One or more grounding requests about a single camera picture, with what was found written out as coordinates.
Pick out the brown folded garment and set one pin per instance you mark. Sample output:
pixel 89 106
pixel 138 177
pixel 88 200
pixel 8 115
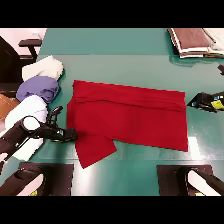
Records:
pixel 191 39

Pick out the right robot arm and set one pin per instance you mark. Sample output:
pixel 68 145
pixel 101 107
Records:
pixel 203 181

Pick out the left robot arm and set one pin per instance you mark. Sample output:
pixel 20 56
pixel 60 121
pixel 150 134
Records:
pixel 15 135

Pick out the cream garment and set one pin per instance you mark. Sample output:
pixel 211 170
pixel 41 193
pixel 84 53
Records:
pixel 43 67

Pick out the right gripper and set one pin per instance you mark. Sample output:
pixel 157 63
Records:
pixel 204 101

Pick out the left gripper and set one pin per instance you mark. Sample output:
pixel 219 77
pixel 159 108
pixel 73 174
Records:
pixel 60 133

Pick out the orange-brown garment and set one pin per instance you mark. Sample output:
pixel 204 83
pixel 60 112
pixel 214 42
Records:
pixel 6 106

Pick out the purple garment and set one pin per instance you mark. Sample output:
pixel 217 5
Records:
pixel 38 88

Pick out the red T-shirt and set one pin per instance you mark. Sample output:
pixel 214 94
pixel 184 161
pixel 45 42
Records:
pixel 133 120

